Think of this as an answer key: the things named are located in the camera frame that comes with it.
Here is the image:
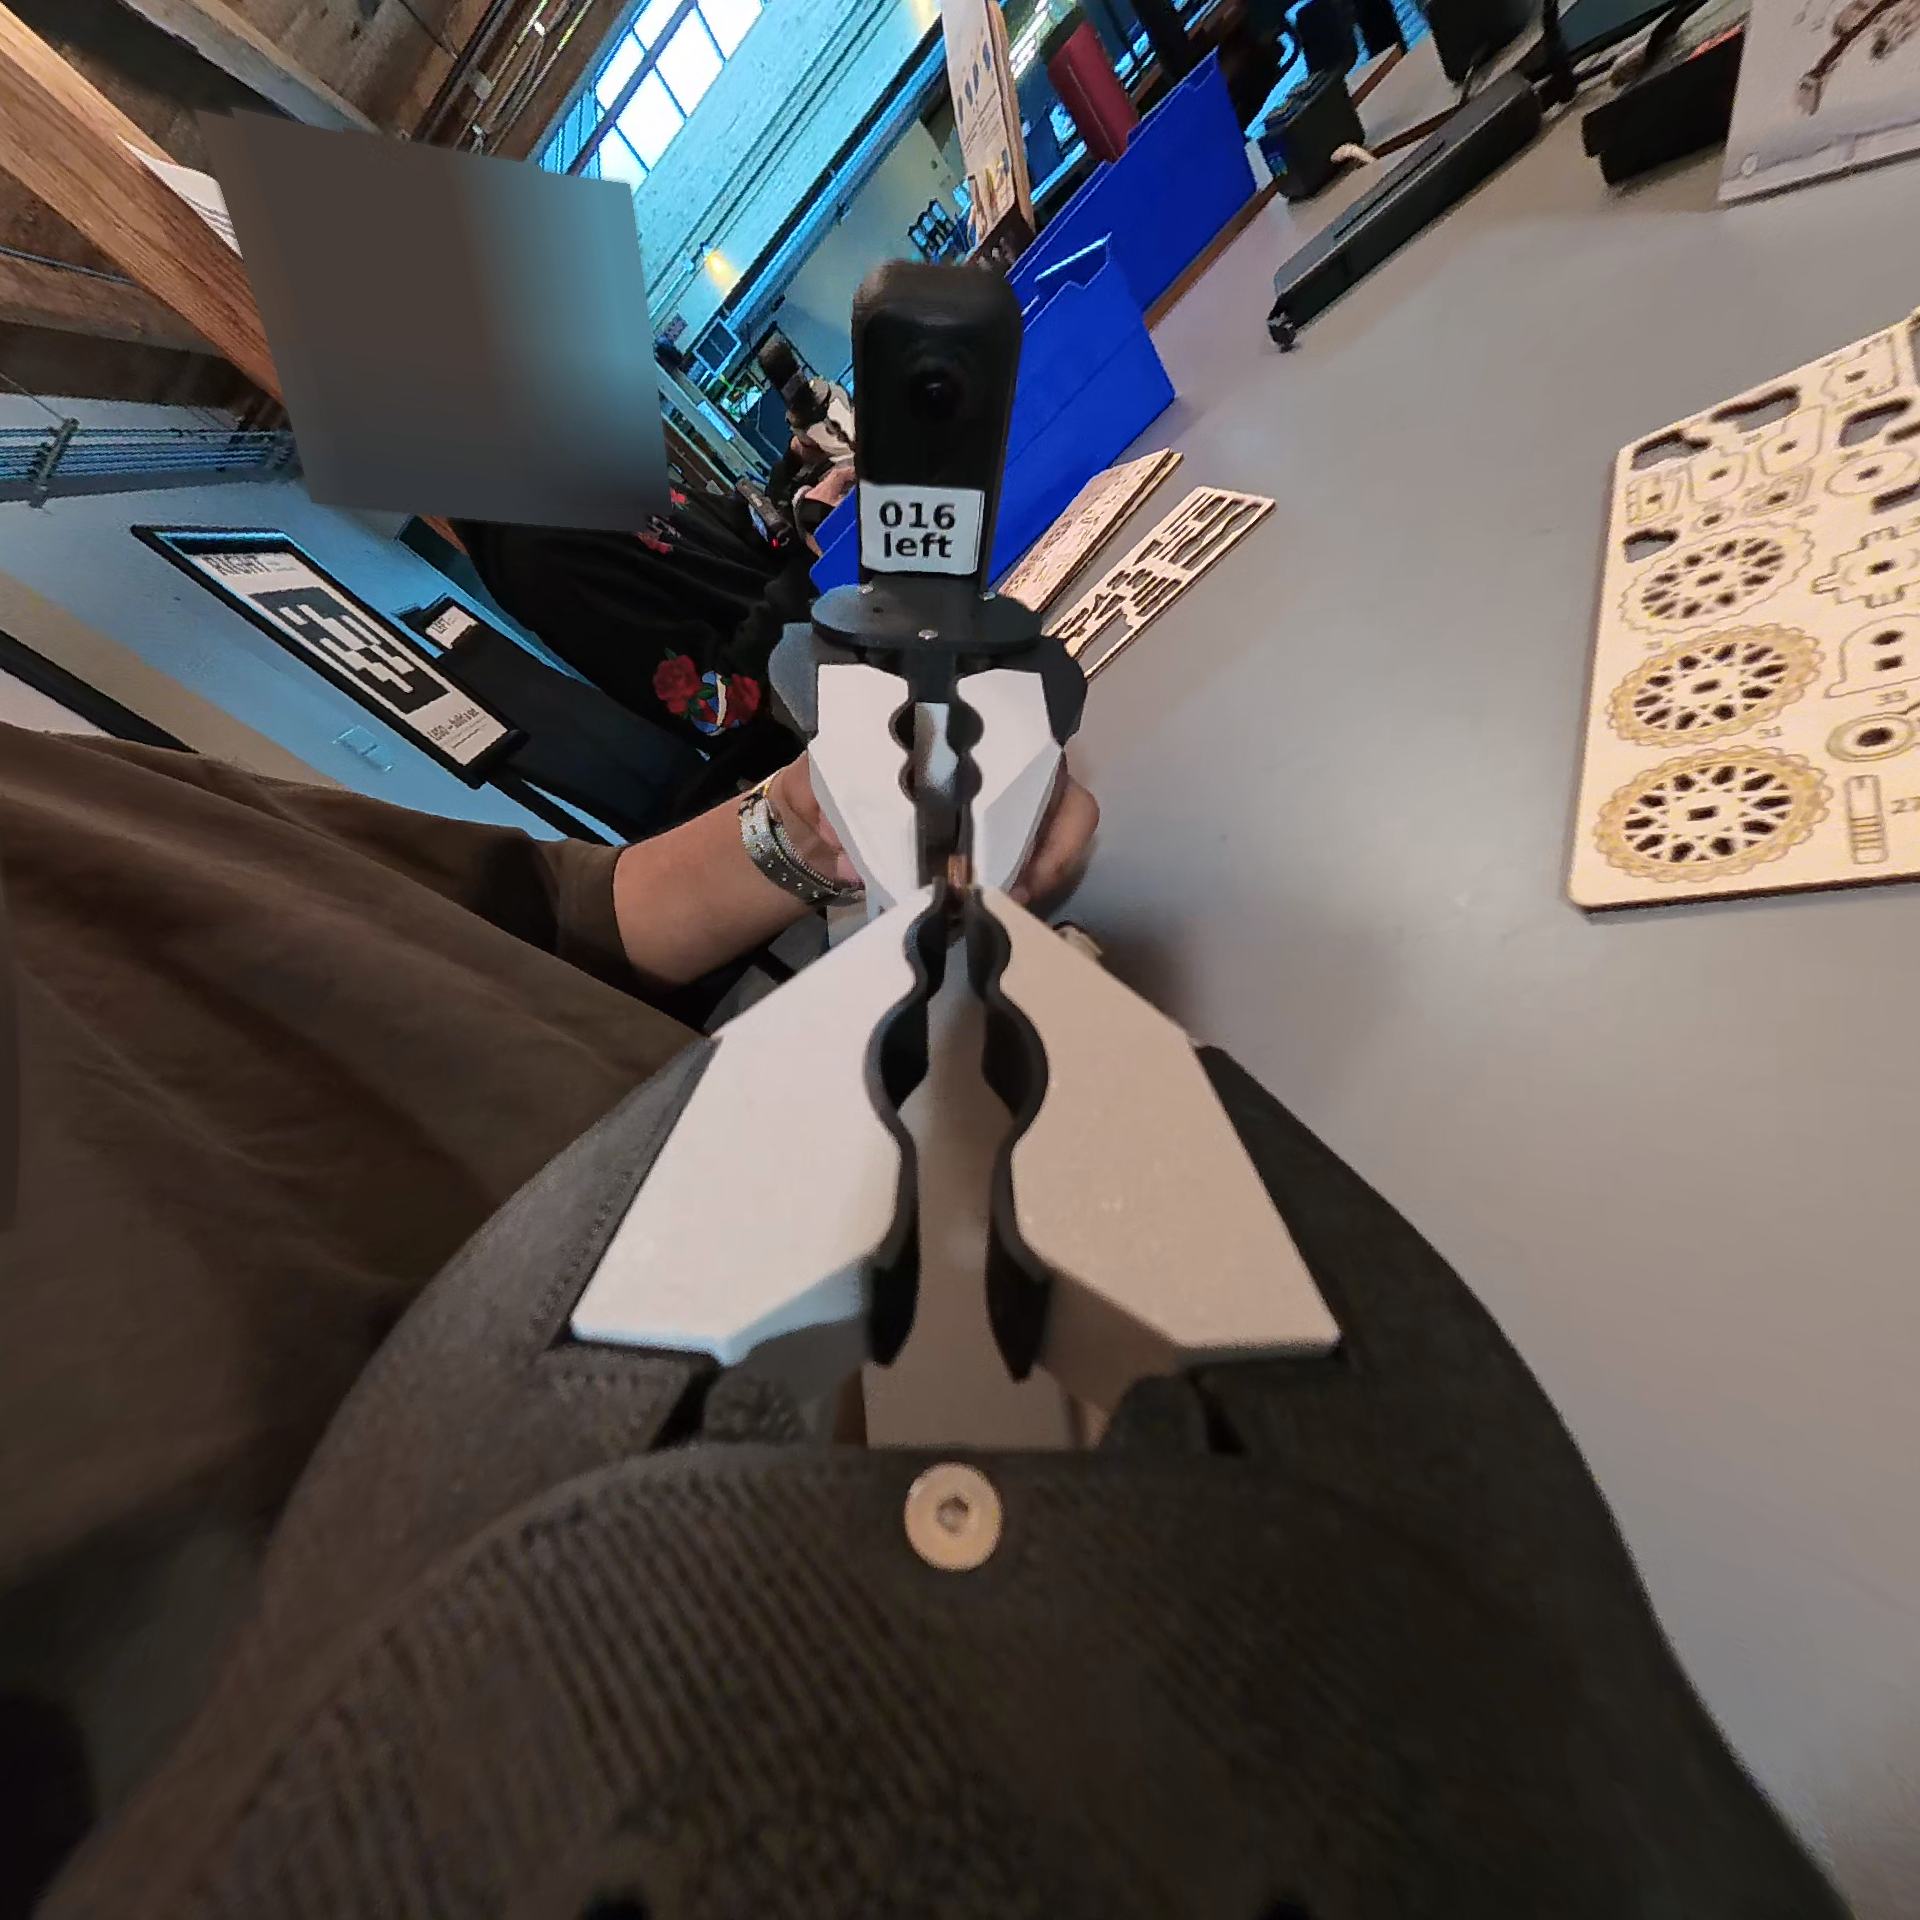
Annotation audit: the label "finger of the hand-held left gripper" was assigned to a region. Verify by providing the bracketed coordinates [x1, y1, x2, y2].
[807, 662, 932, 912]
[952, 669, 1072, 897]

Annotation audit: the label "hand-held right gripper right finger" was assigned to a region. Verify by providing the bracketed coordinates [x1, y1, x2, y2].
[961, 884, 1343, 1414]

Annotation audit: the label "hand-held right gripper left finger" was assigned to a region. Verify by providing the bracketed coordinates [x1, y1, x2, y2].
[569, 881, 964, 1420]

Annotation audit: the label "person's left forearm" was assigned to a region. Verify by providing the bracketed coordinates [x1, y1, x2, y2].
[612, 822, 789, 992]

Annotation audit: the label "grey desk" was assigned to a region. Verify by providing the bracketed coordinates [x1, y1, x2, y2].
[884, 58, 1920, 1920]

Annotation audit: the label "person's left hand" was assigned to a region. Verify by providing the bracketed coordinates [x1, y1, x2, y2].
[772, 756, 1104, 917]

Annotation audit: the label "blue plastic bin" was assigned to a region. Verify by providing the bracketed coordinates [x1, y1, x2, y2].
[808, 270, 1179, 594]
[1001, 48, 1261, 319]

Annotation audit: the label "stacked wooden parts sheets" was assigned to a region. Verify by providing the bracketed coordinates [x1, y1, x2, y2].
[995, 448, 1185, 615]

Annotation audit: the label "standing display board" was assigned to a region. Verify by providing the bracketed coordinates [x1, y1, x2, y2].
[932, 0, 1039, 260]

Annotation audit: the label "red cylinder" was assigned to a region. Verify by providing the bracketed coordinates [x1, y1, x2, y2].
[1045, 18, 1135, 166]

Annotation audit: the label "window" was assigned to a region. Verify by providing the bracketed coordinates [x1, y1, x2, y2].
[537, 0, 781, 190]

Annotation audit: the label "black battery charger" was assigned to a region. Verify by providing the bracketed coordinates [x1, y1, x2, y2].
[1256, 82, 1368, 201]

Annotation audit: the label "black power strip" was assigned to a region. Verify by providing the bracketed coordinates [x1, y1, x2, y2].
[1265, 71, 1548, 349]

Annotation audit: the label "brown shirt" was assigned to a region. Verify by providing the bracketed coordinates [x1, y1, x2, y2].
[0, 719, 723, 1622]

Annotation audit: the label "framed marker poster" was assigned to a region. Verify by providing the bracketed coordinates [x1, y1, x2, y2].
[132, 521, 523, 792]

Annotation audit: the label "wooden gear parts sheet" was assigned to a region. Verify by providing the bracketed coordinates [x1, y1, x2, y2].
[1563, 305, 1920, 913]

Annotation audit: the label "small black box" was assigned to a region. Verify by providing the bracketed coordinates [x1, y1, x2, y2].
[1580, 23, 1752, 190]

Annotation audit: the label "wooden beam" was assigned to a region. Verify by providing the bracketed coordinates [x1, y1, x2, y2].
[0, 0, 295, 399]

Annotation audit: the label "folded instruction sheet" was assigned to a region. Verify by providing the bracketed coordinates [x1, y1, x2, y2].
[1715, 0, 1920, 208]

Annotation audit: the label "silver bracelet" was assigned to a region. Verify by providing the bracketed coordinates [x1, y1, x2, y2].
[731, 773, 868, 912]

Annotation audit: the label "wooden cutout frame sheet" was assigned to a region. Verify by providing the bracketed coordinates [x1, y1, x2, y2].
[1047, 486, 1277, 680]

